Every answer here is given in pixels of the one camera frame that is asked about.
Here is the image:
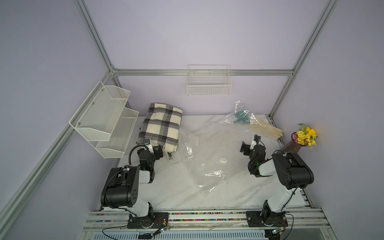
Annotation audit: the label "cream black plaid scarf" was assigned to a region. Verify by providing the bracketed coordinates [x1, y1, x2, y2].
[137, 103, 183, 162]

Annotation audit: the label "clear plastic vacuum bag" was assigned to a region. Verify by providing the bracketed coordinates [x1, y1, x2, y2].
[179, 106, 274, 196]

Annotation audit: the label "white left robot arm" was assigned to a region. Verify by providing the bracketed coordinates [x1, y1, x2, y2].
[101, 144, 163, 219]

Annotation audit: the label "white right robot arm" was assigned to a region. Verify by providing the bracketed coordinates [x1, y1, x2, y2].
[240, 135, 314, 227]

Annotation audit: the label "small bag with green item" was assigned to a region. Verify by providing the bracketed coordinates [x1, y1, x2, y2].
[227, 100, 256, 125]

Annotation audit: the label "cream knitted gloves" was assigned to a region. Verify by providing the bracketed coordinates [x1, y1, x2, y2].
[249, 118, 283, 141]

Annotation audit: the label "dark glass flower vase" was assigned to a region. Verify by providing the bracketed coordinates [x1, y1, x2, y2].
[281, 132, 306, 154]

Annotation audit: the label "yellow flower bouquet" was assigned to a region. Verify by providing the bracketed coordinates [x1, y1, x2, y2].
[296, 123, 318, 149]

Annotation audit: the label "white two-tier mesh shelf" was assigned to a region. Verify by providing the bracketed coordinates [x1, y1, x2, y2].
[69, 82, 139, 159]

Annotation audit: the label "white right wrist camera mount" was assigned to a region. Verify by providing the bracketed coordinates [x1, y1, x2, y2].
[250, 140, 259, 150]

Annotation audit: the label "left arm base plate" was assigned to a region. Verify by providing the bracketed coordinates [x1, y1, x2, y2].
[127, 212, 169, 229]

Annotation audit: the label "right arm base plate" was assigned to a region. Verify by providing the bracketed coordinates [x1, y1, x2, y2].
[246, 211, 288, 228]

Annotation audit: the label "aluminium frame rails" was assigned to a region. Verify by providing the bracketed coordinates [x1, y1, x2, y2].
[0, 0, 340, 238]

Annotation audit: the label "white wire wall basket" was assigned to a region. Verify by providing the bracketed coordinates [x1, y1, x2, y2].
[187, 65, 232, 97]

